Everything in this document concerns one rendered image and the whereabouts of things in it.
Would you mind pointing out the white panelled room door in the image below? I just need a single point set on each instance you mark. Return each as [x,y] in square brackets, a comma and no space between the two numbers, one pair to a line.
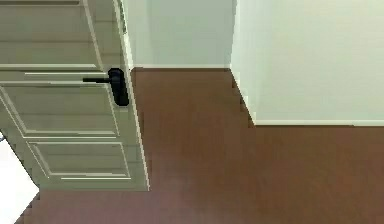
[66,116]

